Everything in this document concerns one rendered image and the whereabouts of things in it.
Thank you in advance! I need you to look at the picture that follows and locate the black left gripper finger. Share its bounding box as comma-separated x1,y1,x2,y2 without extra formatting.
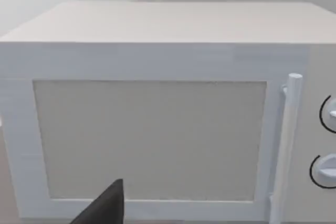
70,178,124,224

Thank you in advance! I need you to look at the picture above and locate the white microwave door handle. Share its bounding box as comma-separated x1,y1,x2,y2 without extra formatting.
268,72,303,224

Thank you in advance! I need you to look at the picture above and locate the pale microwave door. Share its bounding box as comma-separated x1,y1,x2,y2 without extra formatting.
0,42,310,221

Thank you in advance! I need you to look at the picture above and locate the white microwave knob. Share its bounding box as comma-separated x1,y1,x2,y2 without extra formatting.
319,94,336,133
309,154,336,189

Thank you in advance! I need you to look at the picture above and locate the pale microwave oven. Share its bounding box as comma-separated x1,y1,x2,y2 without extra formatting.
0,1,336,224

